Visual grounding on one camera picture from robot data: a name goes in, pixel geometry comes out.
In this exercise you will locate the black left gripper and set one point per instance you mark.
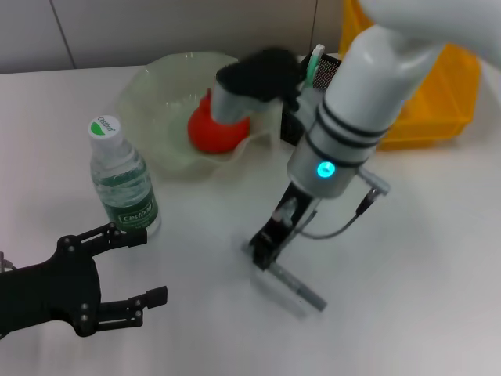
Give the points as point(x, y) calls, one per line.
point(43, 293)

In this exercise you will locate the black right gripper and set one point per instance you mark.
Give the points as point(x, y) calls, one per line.
point(282, 227)

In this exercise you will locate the grey marker pen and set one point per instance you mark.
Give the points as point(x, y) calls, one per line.
point(301, 291)

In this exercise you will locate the clear green-label water bottle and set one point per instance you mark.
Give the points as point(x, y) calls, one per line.
point(125, 184)

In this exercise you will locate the red-orange knobby orange fruit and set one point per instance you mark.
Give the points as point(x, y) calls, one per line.
point(211, 137)

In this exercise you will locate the mint green pen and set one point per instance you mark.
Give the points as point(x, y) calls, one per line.
point(313, 66)

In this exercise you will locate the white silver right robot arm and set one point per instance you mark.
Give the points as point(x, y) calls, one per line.
point(352, 98)

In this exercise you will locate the black mesh pen holder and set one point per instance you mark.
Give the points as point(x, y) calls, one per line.
point(291, 129)

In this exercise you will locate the translucent green wavy fruit plate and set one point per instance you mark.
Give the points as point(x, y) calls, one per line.
point(156, 90)

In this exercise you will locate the silver left gripper connector stud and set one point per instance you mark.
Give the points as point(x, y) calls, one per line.
point(4, 262)

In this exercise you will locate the yellow plastic storage bin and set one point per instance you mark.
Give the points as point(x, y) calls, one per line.
point(430, 113)

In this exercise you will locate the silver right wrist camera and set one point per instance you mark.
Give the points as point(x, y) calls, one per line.
point(254, 78)

